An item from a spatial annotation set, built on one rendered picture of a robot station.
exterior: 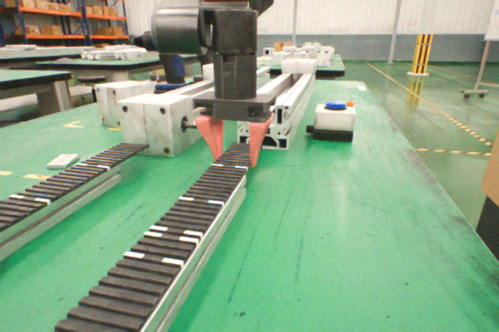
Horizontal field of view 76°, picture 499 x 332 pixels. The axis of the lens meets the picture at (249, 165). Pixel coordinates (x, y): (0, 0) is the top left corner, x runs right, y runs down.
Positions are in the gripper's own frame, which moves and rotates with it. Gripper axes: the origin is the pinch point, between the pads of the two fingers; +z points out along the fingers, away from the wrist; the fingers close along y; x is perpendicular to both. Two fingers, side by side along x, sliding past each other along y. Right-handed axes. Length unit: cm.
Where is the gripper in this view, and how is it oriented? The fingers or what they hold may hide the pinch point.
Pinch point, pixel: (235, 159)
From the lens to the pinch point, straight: 46.6
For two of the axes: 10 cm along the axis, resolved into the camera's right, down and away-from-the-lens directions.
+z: -0.1, 9.3, 3.7
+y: -9.7, -1.0, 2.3
